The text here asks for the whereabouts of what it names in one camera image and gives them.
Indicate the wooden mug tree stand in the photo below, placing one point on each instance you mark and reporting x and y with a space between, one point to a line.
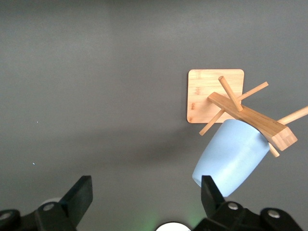
204 96

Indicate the light blue plastic cup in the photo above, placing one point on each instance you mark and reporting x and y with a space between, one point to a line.
231 154

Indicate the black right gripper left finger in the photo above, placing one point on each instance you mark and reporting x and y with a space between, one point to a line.
79 192

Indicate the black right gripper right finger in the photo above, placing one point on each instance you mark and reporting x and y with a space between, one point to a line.
211 197

